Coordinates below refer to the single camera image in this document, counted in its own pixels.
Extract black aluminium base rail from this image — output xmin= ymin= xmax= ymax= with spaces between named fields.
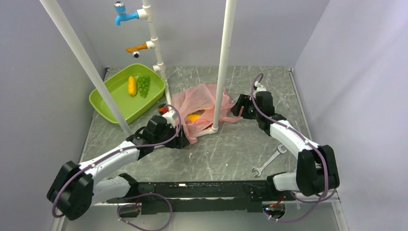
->
xmin=59 ymin=178 xmax=340 ymax=214

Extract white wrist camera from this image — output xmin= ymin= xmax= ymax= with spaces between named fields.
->
xmin=253 ymin=81 xmax=267 ymax=95
xmin=162 ymin=110 xmax=179 ymax=128

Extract green fake grapes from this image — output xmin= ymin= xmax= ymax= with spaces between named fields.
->
xmin=137 ymin=75 xmax=151 ymax=98

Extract white PVC pipe frame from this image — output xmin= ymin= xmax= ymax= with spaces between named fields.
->
xmin=41 ymin=0 xmax=237 ymax=137

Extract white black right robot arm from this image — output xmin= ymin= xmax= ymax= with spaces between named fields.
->
xmin=231 ymin=91 xmax=340 ymax=200

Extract orange black brush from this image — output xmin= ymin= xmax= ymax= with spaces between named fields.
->
xmin=158 ymin=103 xmax=169 ymax=116

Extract orange plastic faucet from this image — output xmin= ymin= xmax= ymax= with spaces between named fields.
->
xmin=126 ymin=43 xmax=148 ymax=59

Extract orange fake fruit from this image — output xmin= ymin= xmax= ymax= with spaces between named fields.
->
xmin=187 ymin=114 xmax=201 ymax=123

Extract green plastic basin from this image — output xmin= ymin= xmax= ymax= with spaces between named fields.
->
xmin=104 ymin=64 xmax=166 ymax=123

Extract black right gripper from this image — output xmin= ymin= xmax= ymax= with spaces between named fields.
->
xmin=230 ymin=94 xmax=262 ymax=120

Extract blue plastic faucet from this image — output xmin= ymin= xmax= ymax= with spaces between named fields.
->
xmin=114 ymin=1 xmax=139 ymax=26

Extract yellow fake corn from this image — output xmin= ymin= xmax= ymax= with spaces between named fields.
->
xmin=127 ymin=76 xmax=137 ymax=96

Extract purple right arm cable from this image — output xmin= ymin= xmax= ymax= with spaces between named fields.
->
xmin=250 ymin=73 xmax=337 ymax=223

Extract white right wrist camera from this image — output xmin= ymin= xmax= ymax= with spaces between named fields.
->
xmin=253 ymin=81 xmax=267 ymax=95

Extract pink plastic bag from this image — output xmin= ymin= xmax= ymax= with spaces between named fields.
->
xmin=171 ymin=83 xmax=243 ymax=145

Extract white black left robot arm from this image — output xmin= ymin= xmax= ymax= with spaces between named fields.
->
xmin=47 ymin=110 xmax=189 ymax=220

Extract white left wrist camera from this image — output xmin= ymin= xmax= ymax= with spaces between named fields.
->
xmin=162 ymin=110 xmax=179 ymax=128

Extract silver wrench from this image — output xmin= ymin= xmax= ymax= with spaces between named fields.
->
xmin=252 ymin=144 xmax=288 ymax=178

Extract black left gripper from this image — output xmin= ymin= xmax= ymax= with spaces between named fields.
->
xmin=153 ymin=123 xmax=190 ymax=149

